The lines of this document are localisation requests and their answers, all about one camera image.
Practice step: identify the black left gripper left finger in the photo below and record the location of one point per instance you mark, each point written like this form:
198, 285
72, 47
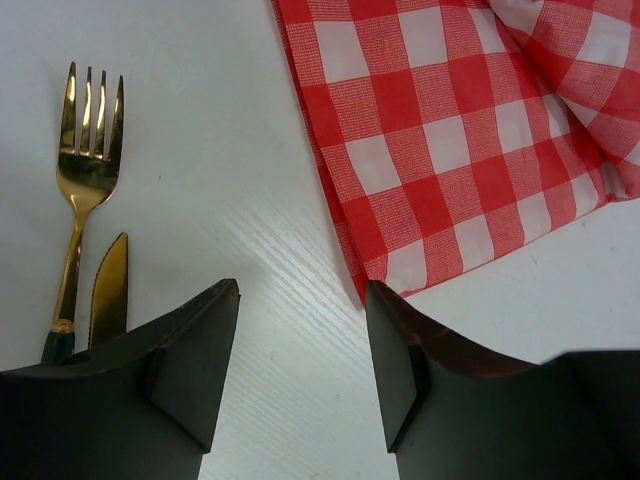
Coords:
141, 406

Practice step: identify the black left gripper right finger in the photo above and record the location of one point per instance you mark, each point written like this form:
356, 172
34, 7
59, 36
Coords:
454, 409

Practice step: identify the gold fork dark handle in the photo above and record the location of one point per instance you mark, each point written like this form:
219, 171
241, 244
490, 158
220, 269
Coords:
87, 174

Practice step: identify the red white checkered cloth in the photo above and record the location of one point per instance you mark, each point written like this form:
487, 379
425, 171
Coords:
448, 134

